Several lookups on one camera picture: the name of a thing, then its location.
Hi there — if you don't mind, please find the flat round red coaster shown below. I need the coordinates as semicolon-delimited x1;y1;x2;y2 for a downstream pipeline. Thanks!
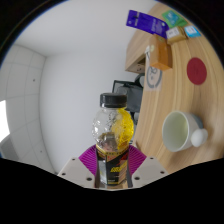
186;57;208;86

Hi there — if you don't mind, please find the small tan box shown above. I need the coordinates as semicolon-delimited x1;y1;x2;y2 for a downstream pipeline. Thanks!
165;26;188;46

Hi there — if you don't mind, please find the clear bottle with black cap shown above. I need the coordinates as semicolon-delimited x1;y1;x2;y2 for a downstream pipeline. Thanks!
91;92;135;189

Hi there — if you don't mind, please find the wooden side desk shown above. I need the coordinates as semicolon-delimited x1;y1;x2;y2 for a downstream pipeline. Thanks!
124;31;152;74

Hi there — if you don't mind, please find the white and grey mug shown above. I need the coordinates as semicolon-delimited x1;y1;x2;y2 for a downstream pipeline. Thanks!
161;110;209;153

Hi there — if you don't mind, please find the purple standing pouch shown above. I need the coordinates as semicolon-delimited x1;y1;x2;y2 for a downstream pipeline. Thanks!
125;9;170;39

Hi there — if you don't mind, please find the small blue packet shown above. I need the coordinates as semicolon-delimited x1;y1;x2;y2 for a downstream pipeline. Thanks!
183;25;202;39

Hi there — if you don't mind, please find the ceiling light panel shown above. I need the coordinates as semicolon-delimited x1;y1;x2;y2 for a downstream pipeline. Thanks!
0;99;10;143

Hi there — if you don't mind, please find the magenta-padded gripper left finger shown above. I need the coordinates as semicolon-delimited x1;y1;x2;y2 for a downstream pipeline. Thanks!
57;144;98;189

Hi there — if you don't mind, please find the green flat packet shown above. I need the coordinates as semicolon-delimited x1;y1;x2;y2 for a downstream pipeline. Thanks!
161;9;188;29

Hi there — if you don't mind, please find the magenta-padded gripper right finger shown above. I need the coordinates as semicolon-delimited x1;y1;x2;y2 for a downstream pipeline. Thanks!
127;144;169;189

